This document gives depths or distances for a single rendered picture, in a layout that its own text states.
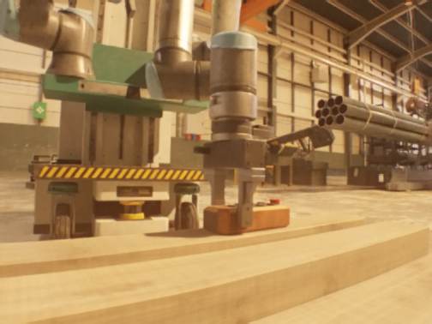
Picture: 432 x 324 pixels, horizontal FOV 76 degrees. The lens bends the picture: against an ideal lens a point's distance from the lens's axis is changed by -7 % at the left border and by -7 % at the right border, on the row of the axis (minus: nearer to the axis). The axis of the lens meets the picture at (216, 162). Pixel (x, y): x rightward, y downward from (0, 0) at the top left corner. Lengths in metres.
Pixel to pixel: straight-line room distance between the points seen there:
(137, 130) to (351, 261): 1.16
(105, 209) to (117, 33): 0.83
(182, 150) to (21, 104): 5.28
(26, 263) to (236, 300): 0.25
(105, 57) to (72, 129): 0.37
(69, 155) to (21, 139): 8.12
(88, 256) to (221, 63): 0.38
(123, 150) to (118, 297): 1.18
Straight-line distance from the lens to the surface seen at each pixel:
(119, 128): 1.44
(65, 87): 1.20
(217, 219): 0.52
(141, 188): 1.09
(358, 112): 4.70
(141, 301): 0.28
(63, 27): 1.25
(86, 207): 1.30
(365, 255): 0.53
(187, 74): 0.67
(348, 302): 0.29
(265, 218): 0.58
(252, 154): 0.51
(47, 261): 0.41
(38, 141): 9.62
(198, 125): 10.91
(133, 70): 1.42
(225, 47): 0.56
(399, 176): 7.01
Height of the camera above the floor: 0.31
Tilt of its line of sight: 2 degrees up
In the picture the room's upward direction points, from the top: 1 degrees clockwise
